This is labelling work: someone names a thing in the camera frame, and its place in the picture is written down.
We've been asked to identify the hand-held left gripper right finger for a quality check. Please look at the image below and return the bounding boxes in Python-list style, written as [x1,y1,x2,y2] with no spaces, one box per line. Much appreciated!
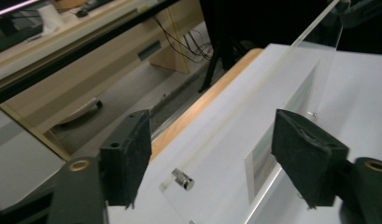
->
[270,108,350,210]

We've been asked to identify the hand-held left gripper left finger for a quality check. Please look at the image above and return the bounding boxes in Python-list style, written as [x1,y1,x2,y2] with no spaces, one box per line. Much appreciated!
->
[99,108,153,210]

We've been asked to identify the metal standoff rod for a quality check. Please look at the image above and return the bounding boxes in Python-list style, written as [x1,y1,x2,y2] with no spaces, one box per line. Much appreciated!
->
[171,167,195,191]

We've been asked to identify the clear acrylic plate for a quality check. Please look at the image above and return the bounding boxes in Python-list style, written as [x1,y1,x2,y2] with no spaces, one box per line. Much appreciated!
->
[158,0,344,224]

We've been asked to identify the white chair base leg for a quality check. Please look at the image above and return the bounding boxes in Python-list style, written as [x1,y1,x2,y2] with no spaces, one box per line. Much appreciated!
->
[56,97,105,126]

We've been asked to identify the black metal bar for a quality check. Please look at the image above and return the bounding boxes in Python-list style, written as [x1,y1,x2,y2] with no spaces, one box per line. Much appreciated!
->
[0,0,181,108]

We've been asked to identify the black stand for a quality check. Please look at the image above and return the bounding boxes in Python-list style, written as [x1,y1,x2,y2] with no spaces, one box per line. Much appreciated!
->
[197,0,269,94]

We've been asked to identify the black computer mouse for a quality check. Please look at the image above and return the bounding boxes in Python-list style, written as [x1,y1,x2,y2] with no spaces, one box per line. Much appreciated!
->
[75,7,91,19]

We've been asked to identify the dark monitor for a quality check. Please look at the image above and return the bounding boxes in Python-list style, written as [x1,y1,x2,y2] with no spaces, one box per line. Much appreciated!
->
[0,0,45,58]

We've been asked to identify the black cables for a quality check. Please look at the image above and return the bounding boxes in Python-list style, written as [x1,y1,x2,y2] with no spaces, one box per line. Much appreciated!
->
[151,14,215,63]

